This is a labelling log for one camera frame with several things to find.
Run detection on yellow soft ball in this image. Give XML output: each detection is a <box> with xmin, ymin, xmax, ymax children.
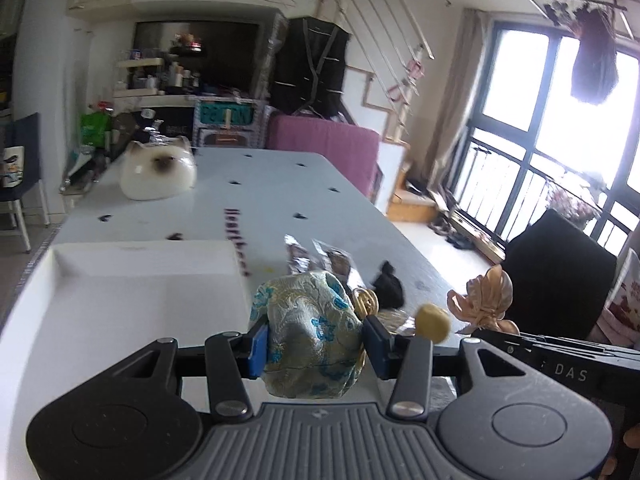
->
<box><xmin>414</xmin><ymin>304</ymin><xmax>450</xmax><ymax>344</ymax></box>

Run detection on teal gold brocade pouch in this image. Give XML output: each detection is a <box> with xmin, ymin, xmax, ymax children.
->
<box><xmin>250</xmin><ymin>271</ymin><xmax>364</xmax><ymax>400</ymax></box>

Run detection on black fabric band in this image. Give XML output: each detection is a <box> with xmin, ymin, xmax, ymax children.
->
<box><xmin>372</xmin><ymin>261</ymin><xmax>405</xmax><ymax>310</ymax></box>

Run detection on clear bag brown beads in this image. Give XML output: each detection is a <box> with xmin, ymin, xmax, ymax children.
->
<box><xmin>312</xmin><ymin>240</ymin><xmax>363</xmax><ymax>288</ymax></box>

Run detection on white shallow box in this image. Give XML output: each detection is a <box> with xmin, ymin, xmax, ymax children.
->
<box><xmin>1</xmin><ymin>240</ymin><xmax>250</xmax><ymax>479</ymax></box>

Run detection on black chair near window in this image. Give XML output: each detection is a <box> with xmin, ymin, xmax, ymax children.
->
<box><xmin>501</xmin><ymin>210</ymin><xmax>617</xmax><ymax>340</ymax></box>

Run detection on white cat head ornament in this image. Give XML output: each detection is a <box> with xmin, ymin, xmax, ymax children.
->
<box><xmin>119</xmin><ymin>136</ymin><xmax>198</xmax><ymax>200</ymax></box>

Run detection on teal poison sign crate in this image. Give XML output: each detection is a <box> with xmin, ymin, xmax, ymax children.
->
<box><xmin>192</xmin><ymin>96</ymin><xmax>266</xmax><ymax>148</ymax></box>

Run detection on beige curtain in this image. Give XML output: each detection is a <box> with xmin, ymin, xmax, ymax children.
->
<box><xmin>423</xmin><ymin>9</ymin><xmax>491</xmax><ymax>192</ymax></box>

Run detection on black jacket on hanger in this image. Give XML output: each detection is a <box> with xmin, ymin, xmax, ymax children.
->
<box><xmin>269</xmin><ymin>16</ymin><xmax>350</xmax><ymax>119</ymax></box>

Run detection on green shopping bag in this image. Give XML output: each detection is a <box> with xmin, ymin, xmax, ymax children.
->
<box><xmin>80</xmin><ymin>110</ymin><xmax>112</xmax><ymax>148</ymax></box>

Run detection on white tiered shelf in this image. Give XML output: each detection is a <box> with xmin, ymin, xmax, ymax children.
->
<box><xmin>112</xmin><ymin>58</ymin><xmax>195</xmax><ymax>110</ymax></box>

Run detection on hanging dark garment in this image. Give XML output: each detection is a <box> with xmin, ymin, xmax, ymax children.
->
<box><xmin>570</xmin><ymin>6</ymin><xmax>618</xmax><ymax>105</ymax></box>

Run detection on dark blue chair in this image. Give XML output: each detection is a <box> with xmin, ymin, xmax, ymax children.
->
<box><xmin>1</xmin><ymin>113</ymin><xmax>51</xmax><ymax>254</ymax></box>

